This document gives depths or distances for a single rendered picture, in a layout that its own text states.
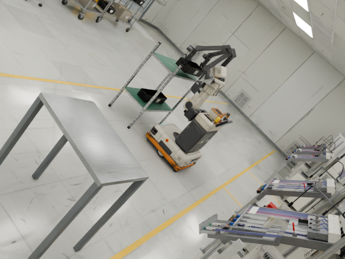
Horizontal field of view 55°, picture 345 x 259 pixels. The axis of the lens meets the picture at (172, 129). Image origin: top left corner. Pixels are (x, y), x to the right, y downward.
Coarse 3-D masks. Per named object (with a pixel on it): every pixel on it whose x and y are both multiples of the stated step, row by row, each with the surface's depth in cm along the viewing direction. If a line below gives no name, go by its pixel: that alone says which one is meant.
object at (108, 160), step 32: (64, 96) 214; (64, 128) 187; (96, 128) 211; (0, 160) 216; (96, 160) 184; (128, 160) 209; (96, 192) 176; (128, 192) 214; (64, 224) 184; (96, 224) 226; (32, 256) 195
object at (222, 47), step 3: (222, 45) 419; (225, 45) 416; (228, 45) 416; (201, 48) 417; (204, 48) 418; (207, 48) 418; (210, 48) 418; (213, 48) 418; (216, 48) 418; (219, 48) 418; (222, 48) 418; (225, 48) 417
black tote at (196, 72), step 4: (180, 60) 427; (176, 64) 429; (184, 64) 424; (188, 64) 461; (192, 64) 469; (196, 64) 478; (184, 68) 425; (188, 68) 426; (192, 68) 434; (196, 68) 444; (184, 72) 428; (188, 72) 437; (192, 72) 446; (196, 72) 456; (200, 72) 467; (196, 76) 467
